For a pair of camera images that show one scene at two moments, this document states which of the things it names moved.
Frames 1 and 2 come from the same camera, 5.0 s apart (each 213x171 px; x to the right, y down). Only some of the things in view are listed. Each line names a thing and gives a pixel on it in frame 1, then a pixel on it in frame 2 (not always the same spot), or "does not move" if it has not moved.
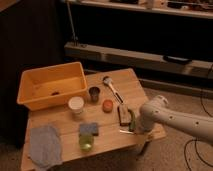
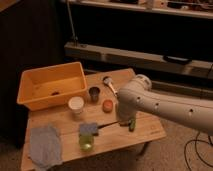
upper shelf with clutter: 199,8 does not move
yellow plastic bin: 50,86 does not move
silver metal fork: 123,131 -> 121,122
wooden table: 106,121 does not move
